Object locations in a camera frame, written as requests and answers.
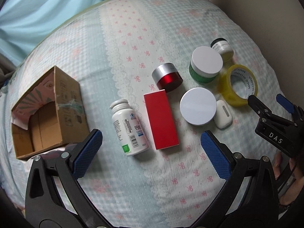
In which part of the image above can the small jar black lid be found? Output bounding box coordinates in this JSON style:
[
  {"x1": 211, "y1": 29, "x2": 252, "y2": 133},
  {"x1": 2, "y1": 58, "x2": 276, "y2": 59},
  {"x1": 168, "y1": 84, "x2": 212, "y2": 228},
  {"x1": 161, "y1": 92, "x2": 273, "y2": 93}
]
[{"x1": 210, "y1": 38, "x2": 234, "y2": 62}]

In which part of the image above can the yellow tape roll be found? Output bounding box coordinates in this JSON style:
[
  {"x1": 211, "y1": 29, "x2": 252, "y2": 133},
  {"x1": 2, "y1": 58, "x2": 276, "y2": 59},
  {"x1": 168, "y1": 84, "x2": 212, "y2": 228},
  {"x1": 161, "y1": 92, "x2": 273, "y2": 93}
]
[{"x1": 218, "y1": 64, "x2": 258, "y2": 107}]

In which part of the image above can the person's right hand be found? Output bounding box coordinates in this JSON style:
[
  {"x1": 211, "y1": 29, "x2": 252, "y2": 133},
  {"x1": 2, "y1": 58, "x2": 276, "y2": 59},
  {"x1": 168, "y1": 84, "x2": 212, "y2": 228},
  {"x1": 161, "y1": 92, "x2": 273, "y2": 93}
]
[{"x1": 273, "y1": 151, "x2": 303, "y2": 206}]

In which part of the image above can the open cardboard box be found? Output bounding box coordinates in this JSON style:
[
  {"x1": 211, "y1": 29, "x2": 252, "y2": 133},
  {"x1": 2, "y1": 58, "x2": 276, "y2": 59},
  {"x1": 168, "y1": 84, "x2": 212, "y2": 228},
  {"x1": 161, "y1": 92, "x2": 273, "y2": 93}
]
[{"x1": 11, "y1": 66, "x2": 89, "y2": 160}]

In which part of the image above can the green jar white lid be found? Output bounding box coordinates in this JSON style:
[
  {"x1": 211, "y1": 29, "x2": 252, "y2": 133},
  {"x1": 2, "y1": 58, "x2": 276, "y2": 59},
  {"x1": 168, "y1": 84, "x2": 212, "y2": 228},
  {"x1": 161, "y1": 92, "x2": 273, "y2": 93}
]
[{"x1": 189, "y1": 46, "x2": 223, "y2": 84}]

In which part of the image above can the light blue curtain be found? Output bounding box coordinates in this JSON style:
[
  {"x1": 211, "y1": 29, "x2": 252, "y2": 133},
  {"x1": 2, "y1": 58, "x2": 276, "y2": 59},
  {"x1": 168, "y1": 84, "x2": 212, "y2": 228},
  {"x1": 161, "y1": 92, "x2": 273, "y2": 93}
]
[{"x1": 1, "y1": 0, "x2": 104, "y2": 66}]

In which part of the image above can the white earbuds case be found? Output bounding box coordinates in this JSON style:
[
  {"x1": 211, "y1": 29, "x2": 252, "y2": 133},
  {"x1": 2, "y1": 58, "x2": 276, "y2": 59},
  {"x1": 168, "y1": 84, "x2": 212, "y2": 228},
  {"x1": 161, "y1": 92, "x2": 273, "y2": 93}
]
[{"x1": 213, "y1": 100, "x2": 233, "y2": 129}]

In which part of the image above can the white round jar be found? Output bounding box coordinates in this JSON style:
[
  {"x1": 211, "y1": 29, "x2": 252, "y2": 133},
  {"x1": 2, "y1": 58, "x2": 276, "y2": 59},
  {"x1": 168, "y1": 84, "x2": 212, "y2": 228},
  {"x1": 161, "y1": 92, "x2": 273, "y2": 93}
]
[{"x1": 179, "y1": 88, "x2": 216, "y2": 126}]

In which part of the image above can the patchwork floral bed sheet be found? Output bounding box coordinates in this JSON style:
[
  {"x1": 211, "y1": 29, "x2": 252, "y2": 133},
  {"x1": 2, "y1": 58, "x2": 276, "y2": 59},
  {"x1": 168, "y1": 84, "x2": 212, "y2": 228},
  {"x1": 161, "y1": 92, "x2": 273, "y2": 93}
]
[{"x1": 1, "y1": 0, "x2": 288, "y2": 227}]

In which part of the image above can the red jar silver lid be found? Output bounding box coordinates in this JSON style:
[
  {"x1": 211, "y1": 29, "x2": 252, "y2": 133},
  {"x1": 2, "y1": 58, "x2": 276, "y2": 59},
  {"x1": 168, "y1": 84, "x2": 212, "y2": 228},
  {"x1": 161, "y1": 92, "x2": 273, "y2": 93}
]
[{"x1": 151, "y1": 62, "x2": 183, "y2": 93}]

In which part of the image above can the red rectangular box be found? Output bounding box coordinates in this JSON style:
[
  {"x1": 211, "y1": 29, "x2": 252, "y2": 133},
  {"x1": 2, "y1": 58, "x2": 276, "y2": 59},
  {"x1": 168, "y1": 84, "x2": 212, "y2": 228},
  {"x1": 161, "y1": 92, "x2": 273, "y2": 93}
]
[{"x1": 144, "y1": 90, "x2": 179, "y2": 150}]

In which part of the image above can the white pill bottle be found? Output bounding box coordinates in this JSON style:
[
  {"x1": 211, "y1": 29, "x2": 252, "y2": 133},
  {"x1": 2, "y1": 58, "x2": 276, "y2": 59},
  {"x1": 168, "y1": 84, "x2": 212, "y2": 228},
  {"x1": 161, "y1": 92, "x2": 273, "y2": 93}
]
[{"x1": 110, "y1": 99, "x2": 149, "y2": 156}]

